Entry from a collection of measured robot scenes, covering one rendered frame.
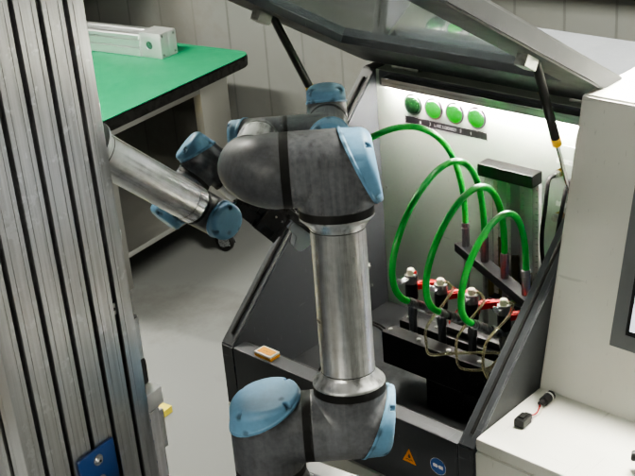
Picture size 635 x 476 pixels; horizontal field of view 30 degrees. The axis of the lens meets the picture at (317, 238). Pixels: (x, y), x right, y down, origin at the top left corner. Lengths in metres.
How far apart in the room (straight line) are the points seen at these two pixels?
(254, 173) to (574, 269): 0.81
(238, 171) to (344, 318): 0.28
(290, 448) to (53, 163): 0.59
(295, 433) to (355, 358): 0.15
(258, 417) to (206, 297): 3.12
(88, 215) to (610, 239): 1.03
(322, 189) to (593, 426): 0.83
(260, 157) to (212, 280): 3.38
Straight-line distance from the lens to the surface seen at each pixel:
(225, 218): 2.28
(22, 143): 1.58
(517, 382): 2.34
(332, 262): 1.78
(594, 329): 2.33
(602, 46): 2.75
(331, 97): 2.21
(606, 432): 2.30
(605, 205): 2.27
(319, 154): 1.73
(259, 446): 1.88
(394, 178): 2.89
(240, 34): 5.35
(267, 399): 1.88
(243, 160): 1.75
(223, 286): 5.04
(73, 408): 1.76
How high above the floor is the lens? 2.28
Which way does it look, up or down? 25 degrees down
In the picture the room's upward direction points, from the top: 5 degrees counter-clockwise
